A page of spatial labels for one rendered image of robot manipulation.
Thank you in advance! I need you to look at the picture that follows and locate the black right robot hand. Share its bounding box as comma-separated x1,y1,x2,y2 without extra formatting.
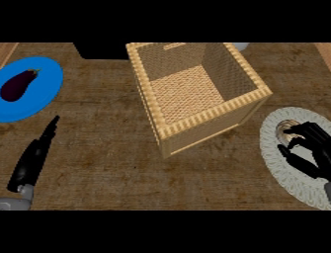
276,121,331,183

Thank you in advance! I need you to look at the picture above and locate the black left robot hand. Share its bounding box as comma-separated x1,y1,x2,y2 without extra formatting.
5,115,60,194

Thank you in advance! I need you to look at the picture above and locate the brown cupcake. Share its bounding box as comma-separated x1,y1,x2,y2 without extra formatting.
275,119,301,146

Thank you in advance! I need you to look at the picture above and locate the white oval placemat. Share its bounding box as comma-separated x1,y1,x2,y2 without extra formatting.
258,106,331,211

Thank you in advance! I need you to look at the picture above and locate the tan wicker basket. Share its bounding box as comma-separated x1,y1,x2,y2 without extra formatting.
125,42,275,160

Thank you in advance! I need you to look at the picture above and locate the blue plate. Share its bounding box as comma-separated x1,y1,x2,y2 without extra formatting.
0,55,65,124

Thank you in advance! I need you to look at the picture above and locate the purple eggplant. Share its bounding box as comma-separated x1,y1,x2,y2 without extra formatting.
0,68,42,103

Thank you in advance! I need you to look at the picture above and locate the pale grey object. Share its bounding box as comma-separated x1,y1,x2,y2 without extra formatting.
230,42,252,52

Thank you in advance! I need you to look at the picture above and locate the black appliance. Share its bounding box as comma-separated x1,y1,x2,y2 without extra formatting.
70,42,131,61

